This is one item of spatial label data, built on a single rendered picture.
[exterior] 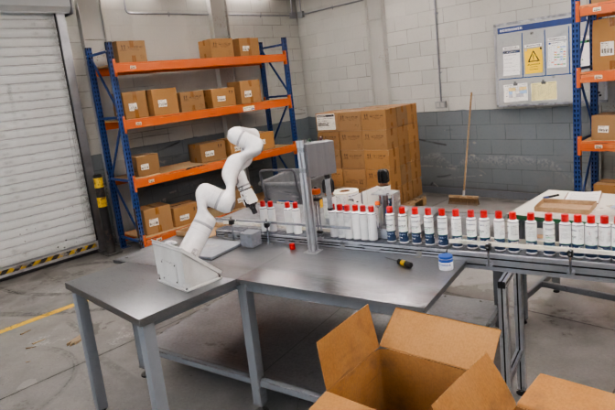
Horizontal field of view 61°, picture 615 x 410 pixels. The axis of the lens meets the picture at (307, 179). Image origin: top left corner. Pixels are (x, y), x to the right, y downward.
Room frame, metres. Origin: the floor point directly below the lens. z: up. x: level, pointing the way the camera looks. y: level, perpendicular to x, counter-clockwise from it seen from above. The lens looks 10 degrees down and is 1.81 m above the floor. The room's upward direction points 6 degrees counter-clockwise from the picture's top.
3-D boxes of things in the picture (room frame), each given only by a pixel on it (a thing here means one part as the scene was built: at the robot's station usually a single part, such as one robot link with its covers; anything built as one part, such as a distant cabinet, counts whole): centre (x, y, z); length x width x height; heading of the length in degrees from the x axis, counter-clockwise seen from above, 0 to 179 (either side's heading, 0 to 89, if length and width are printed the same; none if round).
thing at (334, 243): (3.12, -0.03, 0.85); 1.65 x 0.11 x 0.05; 56
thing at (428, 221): (2.72, -0.62, 0.98); 0.05 x 0.05 x 0.20
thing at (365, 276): (3.27, 0.01, 0.82); 2.10 x 1.50 x 0.02; 56
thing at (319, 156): (2.99, -0.08, 1.38); 0.17 x 0.10 x 0.19; 111
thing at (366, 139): (7.03, -0.87, 0.70); 1.20 x 0.82 x 1.39; 50
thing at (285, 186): (5.83, 0.12, 0.48); 0.89 x 0.63 x 0.96; 153
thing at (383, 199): (2.96, -0.44, 1.01); 0.14 x 0.13 x 0.26; 56
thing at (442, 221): (2.67, -0.69, 0.98); 0.05 x 0.05 x 0.20
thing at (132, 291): (2.90, 0.83, 0.81); 0.90 x 0.90 x 0.04; 44
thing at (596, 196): (3.62, -1.89, 0.81); 0.38 x 0.36 x 0.02; 44
